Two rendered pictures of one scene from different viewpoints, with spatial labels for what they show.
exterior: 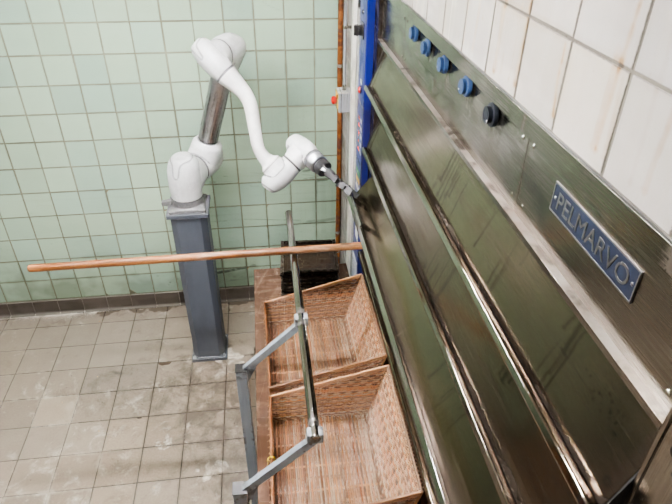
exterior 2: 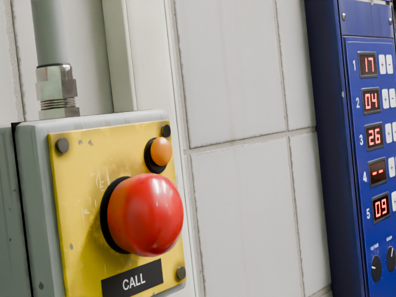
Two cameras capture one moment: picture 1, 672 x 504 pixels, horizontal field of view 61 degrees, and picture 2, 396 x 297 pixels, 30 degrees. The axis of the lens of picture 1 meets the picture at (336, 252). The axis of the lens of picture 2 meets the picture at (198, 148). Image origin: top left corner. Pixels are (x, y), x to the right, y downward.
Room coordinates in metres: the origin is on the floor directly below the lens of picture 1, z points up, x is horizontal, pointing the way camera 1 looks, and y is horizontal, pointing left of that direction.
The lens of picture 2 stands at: (3.06, 0.28, 1.51)
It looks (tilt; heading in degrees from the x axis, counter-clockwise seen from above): 3 degrees down; 223
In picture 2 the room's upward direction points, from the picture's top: 6 degrees counter-clockwise
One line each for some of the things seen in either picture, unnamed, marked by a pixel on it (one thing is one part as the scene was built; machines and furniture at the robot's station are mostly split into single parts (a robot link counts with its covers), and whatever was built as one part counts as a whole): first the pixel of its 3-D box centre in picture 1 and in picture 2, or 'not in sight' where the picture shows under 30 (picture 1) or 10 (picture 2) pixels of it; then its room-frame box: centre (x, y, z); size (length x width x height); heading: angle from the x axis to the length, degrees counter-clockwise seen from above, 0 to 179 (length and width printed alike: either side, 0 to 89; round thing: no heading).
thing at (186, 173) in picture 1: (185, 174); not in sight; (2.55, 0.75, 1.17); 0.18 x 0.16 x 0.22; 164
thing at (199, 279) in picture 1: (200, 283); not in sight; (2.54, 0.75, 0.50); 0.21 x 0.21 x 1.00; 8
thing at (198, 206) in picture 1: (183, 200); not in sight; (2.54, 0.77, 1.03); 0.22 x 0.18 x 0.06; 98
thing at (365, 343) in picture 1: (319, 338); not in sight; (1.87, 0.07, 0.72); 0.56 x 0.49 x 0.28; 9
